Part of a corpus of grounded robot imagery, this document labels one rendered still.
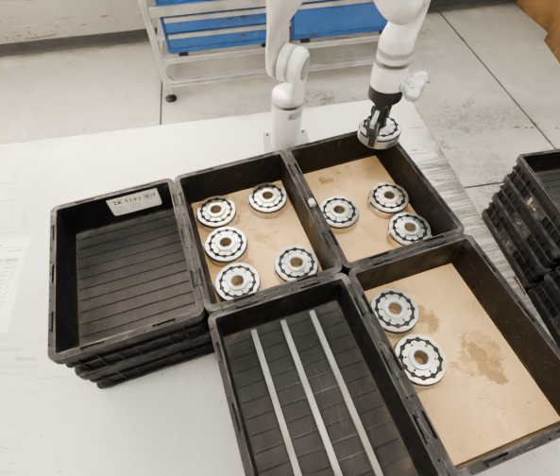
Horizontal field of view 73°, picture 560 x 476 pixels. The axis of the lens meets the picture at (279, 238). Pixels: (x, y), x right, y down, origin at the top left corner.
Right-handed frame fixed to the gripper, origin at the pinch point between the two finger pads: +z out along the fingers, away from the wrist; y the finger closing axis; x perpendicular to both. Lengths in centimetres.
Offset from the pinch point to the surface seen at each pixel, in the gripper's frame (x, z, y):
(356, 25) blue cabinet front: -63, 62, -174
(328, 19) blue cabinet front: -78, 57, -163
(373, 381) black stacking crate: 20, 17, 50
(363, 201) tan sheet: 1.9, 17.3, 6.3
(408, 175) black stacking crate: 10.4, 10.5, -1.6
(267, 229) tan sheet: -17.0, 17.3, 26.0
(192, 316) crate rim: -16, 7, 58
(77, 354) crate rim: -31, 8, 74
